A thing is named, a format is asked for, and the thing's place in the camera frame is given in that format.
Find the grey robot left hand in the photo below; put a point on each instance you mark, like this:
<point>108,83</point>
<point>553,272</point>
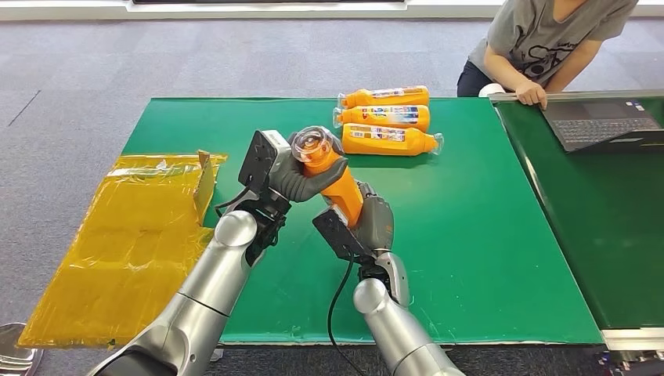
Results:
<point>306,189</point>

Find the person's right hand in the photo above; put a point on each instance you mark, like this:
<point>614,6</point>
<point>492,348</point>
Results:
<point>530,93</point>

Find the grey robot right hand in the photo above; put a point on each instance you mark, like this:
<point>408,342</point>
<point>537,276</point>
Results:
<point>376,223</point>

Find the orange detergent bottle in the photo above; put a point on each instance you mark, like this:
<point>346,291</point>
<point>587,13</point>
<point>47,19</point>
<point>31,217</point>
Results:
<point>384,118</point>
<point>384,98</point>
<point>342,200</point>
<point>384,142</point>

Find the person's right forearm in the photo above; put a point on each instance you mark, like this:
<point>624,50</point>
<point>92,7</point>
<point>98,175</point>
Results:
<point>500,70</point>

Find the person's left forearm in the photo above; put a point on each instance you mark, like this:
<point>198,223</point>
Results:
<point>570,67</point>

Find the white round object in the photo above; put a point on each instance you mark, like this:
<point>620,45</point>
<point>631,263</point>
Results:
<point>490,91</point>

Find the person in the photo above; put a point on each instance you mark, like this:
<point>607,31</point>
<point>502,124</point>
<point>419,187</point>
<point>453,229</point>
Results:
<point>529,31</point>

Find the dark grey laptop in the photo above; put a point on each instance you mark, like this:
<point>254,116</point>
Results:
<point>596,124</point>

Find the green mat under laptop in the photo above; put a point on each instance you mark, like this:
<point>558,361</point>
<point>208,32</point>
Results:
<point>596,233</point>

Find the yellow taped flat sheet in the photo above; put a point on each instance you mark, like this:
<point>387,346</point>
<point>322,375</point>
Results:
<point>119,249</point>

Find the dark electronics box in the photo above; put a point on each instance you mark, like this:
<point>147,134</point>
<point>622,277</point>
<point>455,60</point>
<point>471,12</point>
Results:
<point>633,363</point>

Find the shiny metal round base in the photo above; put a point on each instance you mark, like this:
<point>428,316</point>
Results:
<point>15,353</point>

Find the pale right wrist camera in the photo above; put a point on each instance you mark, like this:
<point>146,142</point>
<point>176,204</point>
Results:
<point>337,233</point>

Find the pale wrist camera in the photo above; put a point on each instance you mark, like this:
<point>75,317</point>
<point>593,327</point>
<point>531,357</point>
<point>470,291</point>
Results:
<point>337,233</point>
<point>259,158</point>

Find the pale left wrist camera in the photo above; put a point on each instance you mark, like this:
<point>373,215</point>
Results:
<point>259,158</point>

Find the aluminium table edge rail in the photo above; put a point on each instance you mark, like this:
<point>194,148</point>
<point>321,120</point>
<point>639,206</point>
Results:
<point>596,95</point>

